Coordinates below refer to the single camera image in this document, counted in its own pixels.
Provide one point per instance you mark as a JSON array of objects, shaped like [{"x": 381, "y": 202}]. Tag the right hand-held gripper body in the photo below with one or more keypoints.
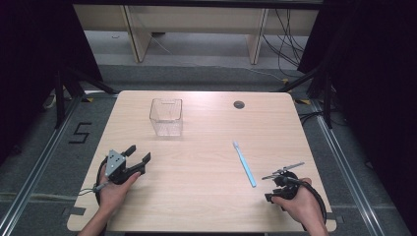
[{"x": 287, "y": 187}]

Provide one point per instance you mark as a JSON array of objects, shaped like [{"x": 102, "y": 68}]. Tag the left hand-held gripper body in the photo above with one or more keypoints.
[{"x": 114, "y": 165}]

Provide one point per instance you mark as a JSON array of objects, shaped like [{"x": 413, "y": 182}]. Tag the light blue toothbrush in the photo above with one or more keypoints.
[{"x": 245, "y": 165}]

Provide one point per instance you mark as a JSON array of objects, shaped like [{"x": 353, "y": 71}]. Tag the clear plastic container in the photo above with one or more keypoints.
[{"x": 166, "y": 118}]

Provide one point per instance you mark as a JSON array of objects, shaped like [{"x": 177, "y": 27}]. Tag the person's right hand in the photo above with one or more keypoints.
[{"x": 301, "y": 205}]

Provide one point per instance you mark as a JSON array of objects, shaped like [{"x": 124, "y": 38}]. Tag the person's left hand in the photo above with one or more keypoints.
[{"x": 114, "y": 193}]

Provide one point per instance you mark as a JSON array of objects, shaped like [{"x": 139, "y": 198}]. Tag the black metal stand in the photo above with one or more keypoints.
[
  {"x": 327, "y": 98},
  {"x": 60, "y": 98}
]

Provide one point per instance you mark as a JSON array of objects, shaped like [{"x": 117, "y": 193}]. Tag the black curtain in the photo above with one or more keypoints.
[
  {"x": 377, "y": 82},
  {"x": 29, "y": 65}
]

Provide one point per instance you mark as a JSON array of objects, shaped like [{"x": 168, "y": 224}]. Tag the beige wooden desk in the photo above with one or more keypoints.
[{"x": 196, "y": 21}]

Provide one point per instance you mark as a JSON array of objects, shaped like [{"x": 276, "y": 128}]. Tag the aluminium floor rail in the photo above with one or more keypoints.
[
  {"x": 347, "y": 170},
  {"x": 36, "y": 170}
]

